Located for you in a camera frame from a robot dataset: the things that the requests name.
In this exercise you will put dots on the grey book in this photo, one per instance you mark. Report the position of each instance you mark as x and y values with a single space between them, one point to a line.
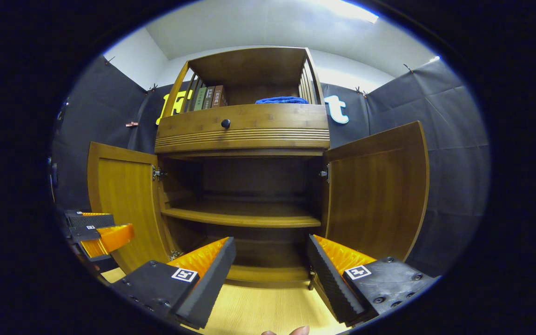
209 97

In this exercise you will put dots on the wooden inner shelf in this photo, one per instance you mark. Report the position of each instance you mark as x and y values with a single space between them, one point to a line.
244 216

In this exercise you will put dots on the brown book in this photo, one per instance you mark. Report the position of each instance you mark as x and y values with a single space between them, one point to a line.
219 96

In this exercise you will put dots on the wooden shoe cabinet door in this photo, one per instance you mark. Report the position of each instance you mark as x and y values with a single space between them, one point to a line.
379 190
123 200

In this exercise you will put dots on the blue folded towel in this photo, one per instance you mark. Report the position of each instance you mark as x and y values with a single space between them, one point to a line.
282 100

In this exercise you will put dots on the wooden cabinet drawer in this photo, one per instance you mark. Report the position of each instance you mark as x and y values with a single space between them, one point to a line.
277 123

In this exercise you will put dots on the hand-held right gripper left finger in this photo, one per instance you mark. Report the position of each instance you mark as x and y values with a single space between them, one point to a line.
212 284

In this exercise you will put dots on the black backdrop cloth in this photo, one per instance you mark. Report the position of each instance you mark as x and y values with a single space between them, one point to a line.
454 158

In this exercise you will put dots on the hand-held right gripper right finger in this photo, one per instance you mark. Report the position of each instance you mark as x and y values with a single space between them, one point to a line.
331 284

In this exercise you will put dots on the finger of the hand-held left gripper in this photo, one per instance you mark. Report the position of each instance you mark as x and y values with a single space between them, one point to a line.
92 220
86 234

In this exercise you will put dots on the black round drawer knob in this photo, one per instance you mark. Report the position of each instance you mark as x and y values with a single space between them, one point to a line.
225 123

